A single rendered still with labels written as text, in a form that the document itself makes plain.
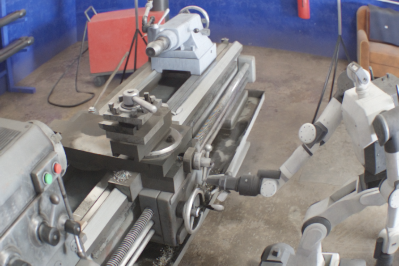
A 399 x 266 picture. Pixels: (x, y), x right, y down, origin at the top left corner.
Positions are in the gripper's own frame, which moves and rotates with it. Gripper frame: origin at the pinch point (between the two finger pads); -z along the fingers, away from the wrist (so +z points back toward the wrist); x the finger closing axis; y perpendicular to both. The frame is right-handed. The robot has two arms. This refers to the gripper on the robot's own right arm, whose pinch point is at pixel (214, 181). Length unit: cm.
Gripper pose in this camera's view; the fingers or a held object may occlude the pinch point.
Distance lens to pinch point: 183.3
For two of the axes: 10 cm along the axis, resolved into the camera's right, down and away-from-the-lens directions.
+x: 3.0, 1.1, 9.5
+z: 9.4, 1.1, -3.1
